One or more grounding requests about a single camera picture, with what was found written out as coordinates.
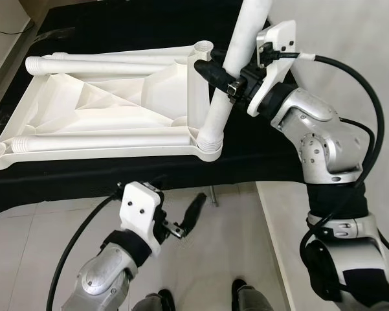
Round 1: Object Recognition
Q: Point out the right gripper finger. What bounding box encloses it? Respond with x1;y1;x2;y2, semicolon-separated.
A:
194;57;237;88

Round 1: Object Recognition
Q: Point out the white plastic table top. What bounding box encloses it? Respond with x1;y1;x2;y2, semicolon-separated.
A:
0;40;224;170

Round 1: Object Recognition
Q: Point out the black table cloth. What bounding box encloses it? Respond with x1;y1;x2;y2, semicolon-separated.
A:
0;0;311;218

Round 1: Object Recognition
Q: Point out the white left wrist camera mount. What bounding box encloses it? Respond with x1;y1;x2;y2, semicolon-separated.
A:
120;181;164;253

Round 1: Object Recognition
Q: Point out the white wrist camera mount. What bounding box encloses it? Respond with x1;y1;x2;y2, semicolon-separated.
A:
120;181;164;253
246;19;297;117

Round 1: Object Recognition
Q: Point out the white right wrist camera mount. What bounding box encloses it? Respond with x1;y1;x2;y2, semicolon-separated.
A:
246;19;297;117

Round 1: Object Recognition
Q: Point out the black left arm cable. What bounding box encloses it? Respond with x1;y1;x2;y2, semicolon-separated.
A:
47;188;124;311

